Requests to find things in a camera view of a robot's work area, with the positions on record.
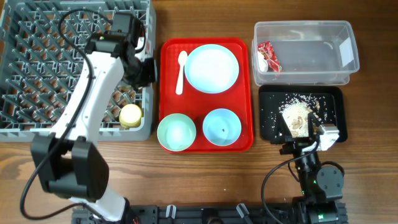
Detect black food waste tray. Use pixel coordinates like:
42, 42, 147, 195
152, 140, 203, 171
259, 85, 348, 144

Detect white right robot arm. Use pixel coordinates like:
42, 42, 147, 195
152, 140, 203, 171
261, 113, 347, 223

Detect cream plastic spoon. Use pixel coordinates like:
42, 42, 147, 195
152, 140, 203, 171
175, 50, 188, 95

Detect large light blue plate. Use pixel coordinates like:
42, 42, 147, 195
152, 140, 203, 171
184, 44, 239, 94

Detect white tissue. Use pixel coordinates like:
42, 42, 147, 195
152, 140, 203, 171
257, 51, 269, 72

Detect red strawberry cake wrapper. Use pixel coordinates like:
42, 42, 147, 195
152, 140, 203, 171
257, 41, 284, 72

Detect rice and food scraps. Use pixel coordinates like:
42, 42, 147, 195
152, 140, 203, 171
261, 92, 335, 138

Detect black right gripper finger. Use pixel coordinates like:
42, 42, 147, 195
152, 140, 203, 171
275, 113, 293, 140
307, 113, 320, 138

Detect light blue small bowl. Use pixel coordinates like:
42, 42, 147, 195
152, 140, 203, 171
202, 108, 242, 147

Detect grey dishwasher rack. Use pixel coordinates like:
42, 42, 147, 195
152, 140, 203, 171
1, 0, 156, 142

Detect clear plastic waste bin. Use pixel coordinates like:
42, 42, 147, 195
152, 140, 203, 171
252, 21, 360, 86

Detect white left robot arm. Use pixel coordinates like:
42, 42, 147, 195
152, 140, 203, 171
30, 29, 157, 223

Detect red plastic tray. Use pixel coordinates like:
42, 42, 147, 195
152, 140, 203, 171
159, 37, 254, 154

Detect mint green bowl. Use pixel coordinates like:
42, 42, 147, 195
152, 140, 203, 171
157, 113, 197, 152

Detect yellow plastic cup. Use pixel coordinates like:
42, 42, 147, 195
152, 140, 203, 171
119, 104, 143, 128

